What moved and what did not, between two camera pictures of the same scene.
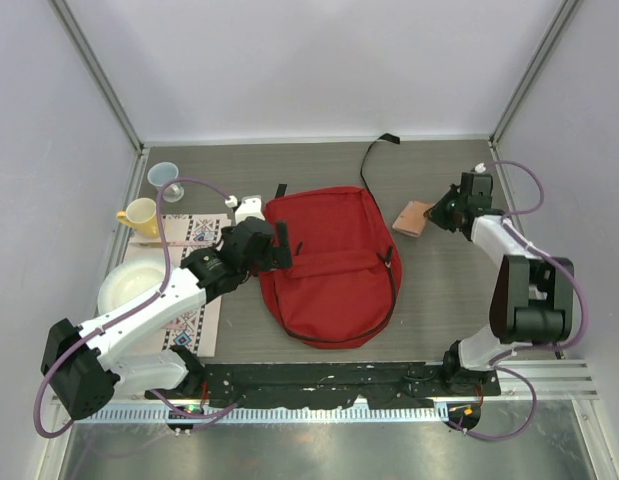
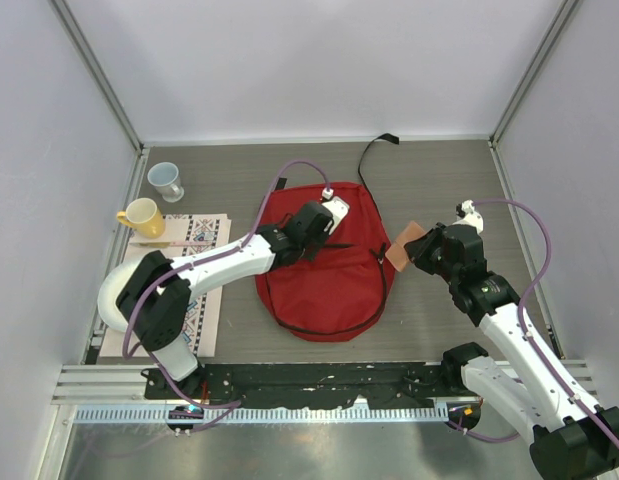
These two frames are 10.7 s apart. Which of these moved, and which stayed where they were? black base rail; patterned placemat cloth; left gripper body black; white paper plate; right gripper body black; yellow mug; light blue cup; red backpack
Moved: red backpack; left gripper body black; right gripper body black
Stayed: patterned placemat cloth; light blue cup; black base rail; white paper plate; yellow mug
